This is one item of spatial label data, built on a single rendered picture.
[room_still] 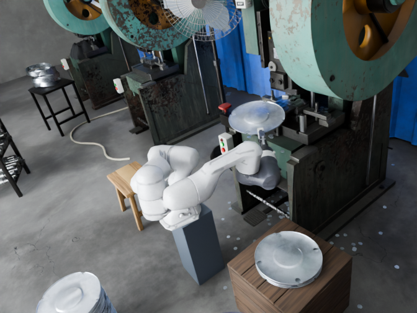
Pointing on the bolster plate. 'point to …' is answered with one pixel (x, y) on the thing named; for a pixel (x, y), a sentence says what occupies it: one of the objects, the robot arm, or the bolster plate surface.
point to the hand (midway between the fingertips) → (260, 133)
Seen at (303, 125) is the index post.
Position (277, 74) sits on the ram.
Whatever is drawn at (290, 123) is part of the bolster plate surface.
